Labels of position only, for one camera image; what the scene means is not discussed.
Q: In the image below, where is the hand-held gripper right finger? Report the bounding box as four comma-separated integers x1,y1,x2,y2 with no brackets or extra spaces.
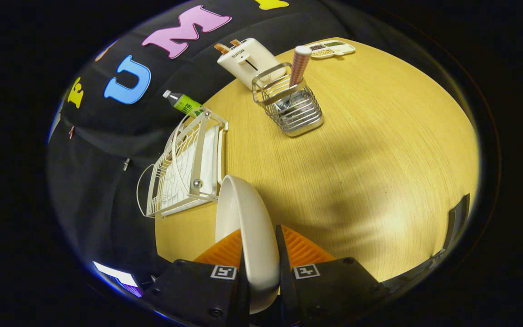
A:
275,224,391,327

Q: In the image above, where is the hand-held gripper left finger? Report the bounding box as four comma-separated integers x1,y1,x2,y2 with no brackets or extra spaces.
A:
141,228,249,327

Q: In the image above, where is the cream white plate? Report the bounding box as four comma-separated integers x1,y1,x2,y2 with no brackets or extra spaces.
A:
215,175,281,315

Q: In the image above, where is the white wire dish rack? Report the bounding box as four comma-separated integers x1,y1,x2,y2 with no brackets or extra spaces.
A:
137,109,229,219

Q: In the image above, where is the silver wire basket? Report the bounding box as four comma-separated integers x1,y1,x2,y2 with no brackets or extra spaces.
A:
252,62,324,138

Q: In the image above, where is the checkered handle metal spoon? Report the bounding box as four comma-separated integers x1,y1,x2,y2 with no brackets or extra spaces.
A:
277,45,313,114

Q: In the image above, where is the bright computer screen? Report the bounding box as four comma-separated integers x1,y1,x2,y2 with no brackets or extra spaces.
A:
93,261,144,298

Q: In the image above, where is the dark flat panel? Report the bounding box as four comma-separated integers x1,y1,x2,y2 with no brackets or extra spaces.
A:
429,193,471,268

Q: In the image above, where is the green label drink bottle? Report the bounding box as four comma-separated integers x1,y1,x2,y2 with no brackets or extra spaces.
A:
163,89,205,119

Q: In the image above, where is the cream white toaster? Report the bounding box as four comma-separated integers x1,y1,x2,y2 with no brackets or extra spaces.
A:
217,38,286,90

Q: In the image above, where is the white divided seasoning tray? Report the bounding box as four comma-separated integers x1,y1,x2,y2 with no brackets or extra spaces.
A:
306,40,356,60

